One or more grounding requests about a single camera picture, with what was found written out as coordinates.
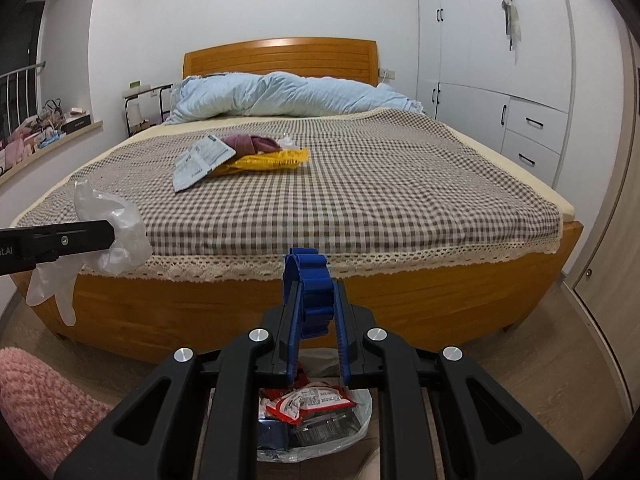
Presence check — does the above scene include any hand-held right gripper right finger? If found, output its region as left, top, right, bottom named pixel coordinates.
left=332, top=280, right=586, bottom=480

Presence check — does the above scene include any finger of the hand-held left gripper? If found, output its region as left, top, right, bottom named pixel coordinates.
left=0, top=219, right=117, bottom=256

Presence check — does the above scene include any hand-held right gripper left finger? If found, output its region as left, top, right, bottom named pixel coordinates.
left=54, top=280, right=303, bottom=480

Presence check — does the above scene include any blue plastic piece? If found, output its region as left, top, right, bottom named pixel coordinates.
left=282, top=247, right=333, bottom=338

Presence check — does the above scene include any red white snack packet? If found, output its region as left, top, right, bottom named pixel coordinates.
left=264, top=380, right=357, bottom=423

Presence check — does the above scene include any bin with plastic liner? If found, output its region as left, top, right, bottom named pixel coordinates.
left=257, top=350, right=373, bottom=463

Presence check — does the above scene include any white green printed pouch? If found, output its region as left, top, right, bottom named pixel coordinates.
left=172, top=135, right=237, bottom=192

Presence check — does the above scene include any yellow snack packet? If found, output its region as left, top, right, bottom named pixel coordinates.
left=212, top=146, right=311, bottom=177

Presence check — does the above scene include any maroon pouch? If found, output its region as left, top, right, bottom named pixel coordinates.
left=221, top=132, right=281, bottom=156

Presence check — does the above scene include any wooden bed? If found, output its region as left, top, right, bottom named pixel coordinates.
left=30, top=37, right=585, bottom=366

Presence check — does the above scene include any pile of windowsill clutter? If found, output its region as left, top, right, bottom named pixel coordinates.
left=0, top=100, right=66, bottom=176

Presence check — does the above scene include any black flat box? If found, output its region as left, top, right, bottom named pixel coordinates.
left=64, top=114, right=92, bottom=137

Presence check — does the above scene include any pink fluffy rug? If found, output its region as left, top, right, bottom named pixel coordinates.
left=0, top=346, right=113, bottom=480

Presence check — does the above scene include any metal window railing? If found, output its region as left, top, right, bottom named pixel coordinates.
left=0, top=60, right=46, bottom=126

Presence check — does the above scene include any light blue duvet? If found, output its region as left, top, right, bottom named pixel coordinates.
left=165, top=72, right=426, bottom=125

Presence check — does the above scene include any white wardrobe drawer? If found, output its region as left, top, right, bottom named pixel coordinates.
left=502, top=97, right=571, bottom=153
left=500, top=130, right=561, bottom=186

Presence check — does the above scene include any pale wooden door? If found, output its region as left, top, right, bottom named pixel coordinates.
left=570, top=20, right=640, bottom=411

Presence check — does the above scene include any white wardrobe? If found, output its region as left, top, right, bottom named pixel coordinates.
left=416, top=0, right=576, bottom=188

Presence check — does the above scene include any pale hanging pouch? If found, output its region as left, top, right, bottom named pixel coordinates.
left=501, top=0, right=522, bottom=52

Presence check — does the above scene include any black frame bedside table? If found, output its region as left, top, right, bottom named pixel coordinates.
left=122, top=84, right=173, bottom=137

